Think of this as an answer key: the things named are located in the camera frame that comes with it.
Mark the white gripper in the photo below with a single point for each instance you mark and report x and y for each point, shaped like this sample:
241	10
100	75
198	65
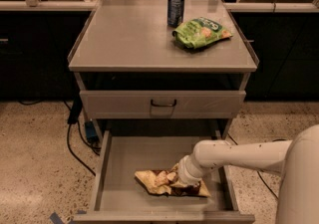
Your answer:
186	175

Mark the brown chip bag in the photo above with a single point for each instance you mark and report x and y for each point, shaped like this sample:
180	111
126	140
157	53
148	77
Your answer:
156	182

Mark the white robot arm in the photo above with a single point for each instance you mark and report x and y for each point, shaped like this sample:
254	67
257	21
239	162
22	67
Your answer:
295	161

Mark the open grey middle drawer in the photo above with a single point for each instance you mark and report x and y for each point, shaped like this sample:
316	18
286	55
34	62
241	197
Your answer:
118	198

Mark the closed grey top drawer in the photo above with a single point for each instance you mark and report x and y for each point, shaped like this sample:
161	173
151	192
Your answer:
137	104

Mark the grey drawer cabinet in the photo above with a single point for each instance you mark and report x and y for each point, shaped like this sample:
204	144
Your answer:
128	46

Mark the green chip bag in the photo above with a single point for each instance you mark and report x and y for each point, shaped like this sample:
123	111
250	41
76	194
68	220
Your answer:
199	33

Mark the blue power adapter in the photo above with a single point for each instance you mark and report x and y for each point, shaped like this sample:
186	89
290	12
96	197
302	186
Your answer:
90	132

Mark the blue floor tape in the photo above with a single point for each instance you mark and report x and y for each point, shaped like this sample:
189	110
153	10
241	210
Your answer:
57	218

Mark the blue soda can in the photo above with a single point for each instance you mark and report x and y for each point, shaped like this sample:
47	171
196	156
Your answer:
175	9

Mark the dark lab bench left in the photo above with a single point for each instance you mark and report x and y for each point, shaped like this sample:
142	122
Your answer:
34	51

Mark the black drawer handle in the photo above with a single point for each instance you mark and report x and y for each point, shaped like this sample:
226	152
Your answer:
162	105

